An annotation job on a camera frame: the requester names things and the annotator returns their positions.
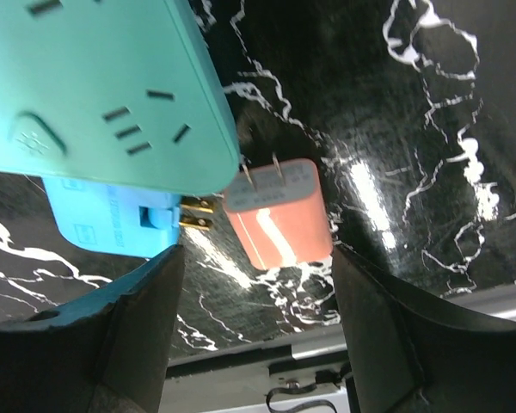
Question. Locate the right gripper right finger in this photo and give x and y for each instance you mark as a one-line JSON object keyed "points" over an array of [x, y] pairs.
{"points": [[411, 351]]}

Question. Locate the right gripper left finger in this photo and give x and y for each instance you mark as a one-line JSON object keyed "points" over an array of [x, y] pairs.
{"points": [[107, 351]]}

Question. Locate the pink plug adapter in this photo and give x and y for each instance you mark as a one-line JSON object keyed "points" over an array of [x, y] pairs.
{"points": [[278, 214]]}

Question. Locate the teal triangular power strip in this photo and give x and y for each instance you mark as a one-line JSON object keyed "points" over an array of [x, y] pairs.
{"points": [[119, 92]]}

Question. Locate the light blue plug adapter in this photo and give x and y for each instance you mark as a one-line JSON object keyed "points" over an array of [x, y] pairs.
{"points": [[121, 220]]}

